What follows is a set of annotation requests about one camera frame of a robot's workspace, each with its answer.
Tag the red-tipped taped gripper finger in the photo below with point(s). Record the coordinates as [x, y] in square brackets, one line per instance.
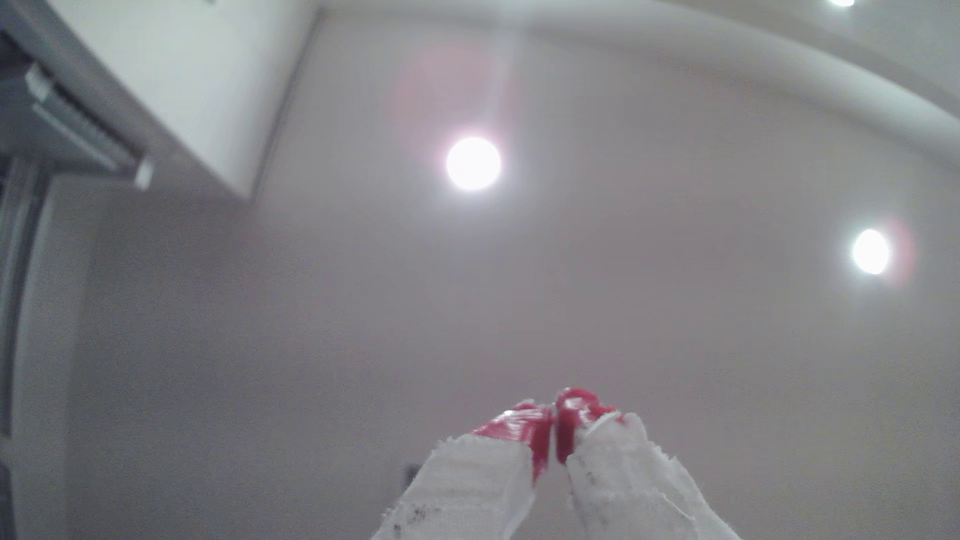
[630, 484]
[469, 484]

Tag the round ceiling light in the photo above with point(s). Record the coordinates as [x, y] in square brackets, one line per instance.
[473, 163]
[841, 2]
[870, 251]

